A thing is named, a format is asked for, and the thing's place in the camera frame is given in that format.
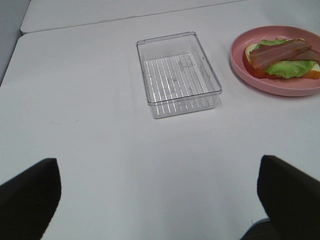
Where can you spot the bacon strip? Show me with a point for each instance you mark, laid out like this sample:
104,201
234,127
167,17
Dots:
307,55
267,55

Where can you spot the green lettuce leaf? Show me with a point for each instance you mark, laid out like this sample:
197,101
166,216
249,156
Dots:
287,68

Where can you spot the pink round plate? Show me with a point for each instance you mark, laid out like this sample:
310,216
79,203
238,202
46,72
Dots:
293,87

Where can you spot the white bread slice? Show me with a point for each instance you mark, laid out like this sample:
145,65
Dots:
252,67

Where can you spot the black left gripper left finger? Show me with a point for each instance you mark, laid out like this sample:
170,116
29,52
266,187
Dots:
29,201

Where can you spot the clear left plastic tray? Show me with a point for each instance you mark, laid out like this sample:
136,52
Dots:
177,75

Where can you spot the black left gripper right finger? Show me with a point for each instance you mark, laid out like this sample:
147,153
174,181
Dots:
290,198

